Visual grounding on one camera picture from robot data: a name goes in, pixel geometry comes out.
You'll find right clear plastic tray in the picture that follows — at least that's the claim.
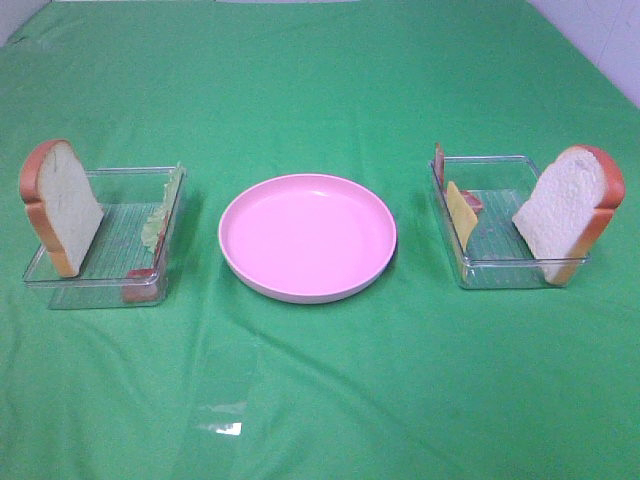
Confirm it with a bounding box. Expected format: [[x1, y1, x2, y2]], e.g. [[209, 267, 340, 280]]
[[429, 155, 591, 289]]

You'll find bacon strip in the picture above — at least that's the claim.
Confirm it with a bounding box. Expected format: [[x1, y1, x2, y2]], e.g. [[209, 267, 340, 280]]
[[121, 225, 168, 303]]

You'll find left clear plastic tray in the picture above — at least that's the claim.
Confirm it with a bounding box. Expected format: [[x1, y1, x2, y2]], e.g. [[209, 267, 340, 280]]
[[23, 166, 187, 310]]

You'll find yellow cheese slice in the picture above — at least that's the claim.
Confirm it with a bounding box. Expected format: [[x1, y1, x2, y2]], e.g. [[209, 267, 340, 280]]
[[446, 181, 483, 251]]

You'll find green lettuce leaf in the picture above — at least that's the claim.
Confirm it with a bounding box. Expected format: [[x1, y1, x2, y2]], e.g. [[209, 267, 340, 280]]
[[140, 163, 186, 253]]

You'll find pink round plate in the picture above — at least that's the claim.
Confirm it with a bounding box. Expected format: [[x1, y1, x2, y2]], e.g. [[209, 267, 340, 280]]
[[218, 174, 397, 304]]

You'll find bread slice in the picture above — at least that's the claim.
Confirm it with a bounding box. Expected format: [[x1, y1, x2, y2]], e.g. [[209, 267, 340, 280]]
[[19, 139, 104, 278], [512, 145, 626, 285]]

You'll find clear plastic tray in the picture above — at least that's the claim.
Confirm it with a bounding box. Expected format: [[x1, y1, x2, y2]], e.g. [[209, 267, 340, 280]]
[[429, 155, 591, 289], [23, 166, 187, 310]]

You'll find ham slice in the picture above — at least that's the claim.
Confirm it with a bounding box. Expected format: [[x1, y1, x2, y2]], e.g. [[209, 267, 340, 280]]
[[433, 142, 484, 214]]

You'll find green table cloth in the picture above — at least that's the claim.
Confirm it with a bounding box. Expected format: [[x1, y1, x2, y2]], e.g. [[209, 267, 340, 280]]
[[1, 1, 639, 479]]

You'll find clear plastic film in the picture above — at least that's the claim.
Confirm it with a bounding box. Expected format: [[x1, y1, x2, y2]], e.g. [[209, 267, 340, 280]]
[[189, 342, 258, 438]]

